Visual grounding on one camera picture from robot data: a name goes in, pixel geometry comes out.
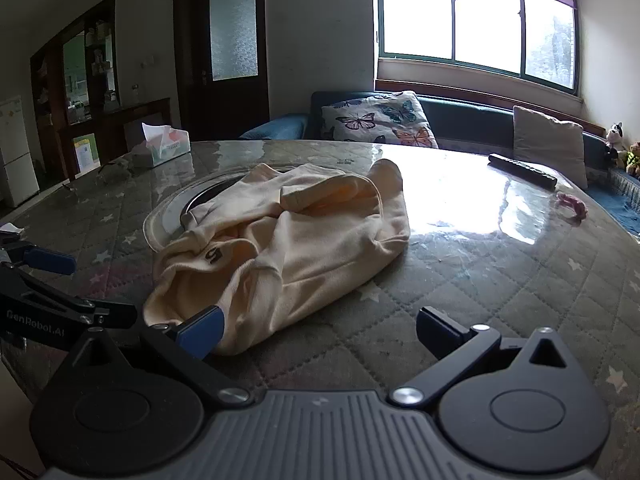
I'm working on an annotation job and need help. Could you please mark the round black inset cooktop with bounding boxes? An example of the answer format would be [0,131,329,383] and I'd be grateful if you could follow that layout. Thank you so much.
[142,170,261,253]

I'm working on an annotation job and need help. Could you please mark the tissue box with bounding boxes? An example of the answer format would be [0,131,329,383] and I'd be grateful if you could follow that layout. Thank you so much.
[131,122,191,168]

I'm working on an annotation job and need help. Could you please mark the beige pillow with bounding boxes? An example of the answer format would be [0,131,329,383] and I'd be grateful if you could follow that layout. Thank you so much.
[512,105,589,190]

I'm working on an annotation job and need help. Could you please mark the dark wooden console table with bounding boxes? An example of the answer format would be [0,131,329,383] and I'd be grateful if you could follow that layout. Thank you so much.
[57,97,172,181]

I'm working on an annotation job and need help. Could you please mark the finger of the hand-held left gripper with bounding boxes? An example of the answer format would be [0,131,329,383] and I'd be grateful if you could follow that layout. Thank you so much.
[0,262,139,347]
[0,241,77,277]

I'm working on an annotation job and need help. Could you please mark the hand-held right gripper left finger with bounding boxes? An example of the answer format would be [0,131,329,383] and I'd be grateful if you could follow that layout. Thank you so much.
[65,305,253,408]

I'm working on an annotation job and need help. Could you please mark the white refrigerator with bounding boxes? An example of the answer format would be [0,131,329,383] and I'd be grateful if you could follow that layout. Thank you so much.
[0,95,41,208]

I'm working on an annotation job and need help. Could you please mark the green framed window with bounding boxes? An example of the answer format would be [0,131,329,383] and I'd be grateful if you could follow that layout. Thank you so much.
[374,0,581,96]

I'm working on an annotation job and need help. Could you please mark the blue sofa blanket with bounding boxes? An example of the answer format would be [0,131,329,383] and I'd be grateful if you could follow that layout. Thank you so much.
[585,165,640,238]

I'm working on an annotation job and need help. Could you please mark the small pink object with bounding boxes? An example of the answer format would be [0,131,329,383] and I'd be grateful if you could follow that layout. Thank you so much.
[555,192,587,221]

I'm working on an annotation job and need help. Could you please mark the small dark object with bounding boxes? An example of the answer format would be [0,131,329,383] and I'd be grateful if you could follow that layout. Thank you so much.
[97,157,131,176]

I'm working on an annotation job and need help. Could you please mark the blue sofa cushion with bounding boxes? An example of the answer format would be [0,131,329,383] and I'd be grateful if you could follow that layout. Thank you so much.
[239,113,311,141]

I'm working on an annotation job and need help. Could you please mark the dark wooden display cabinet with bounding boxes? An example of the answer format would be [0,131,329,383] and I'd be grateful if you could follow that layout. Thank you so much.
[30,0,121,181]

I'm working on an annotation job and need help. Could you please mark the cream sweatshirt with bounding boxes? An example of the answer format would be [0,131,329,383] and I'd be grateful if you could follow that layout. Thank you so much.
[142,158,412,357]

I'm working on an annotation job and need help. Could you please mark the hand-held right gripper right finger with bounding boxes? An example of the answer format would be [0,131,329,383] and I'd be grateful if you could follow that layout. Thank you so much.
[389,305,583,407]

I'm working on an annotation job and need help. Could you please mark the cow plush toy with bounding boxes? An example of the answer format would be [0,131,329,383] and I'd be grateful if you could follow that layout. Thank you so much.
[602,121,627,163]

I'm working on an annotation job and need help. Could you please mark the black remote control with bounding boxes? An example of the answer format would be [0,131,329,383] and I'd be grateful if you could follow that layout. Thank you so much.
[488,153,558,190]

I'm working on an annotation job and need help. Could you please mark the dark wooden glass door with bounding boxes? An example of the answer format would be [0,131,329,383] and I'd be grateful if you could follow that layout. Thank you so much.
[173,0,271,128]

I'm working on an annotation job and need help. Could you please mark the butterfly print pillow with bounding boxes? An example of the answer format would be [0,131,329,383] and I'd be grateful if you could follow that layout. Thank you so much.
[320,91,439,149]

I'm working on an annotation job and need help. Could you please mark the green and white poster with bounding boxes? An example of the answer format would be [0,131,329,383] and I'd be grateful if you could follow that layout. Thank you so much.
[72,133,101,173]

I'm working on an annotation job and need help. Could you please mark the dark teal sofa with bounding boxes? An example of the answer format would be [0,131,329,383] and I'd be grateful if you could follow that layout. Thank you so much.
[239,91,640,236]

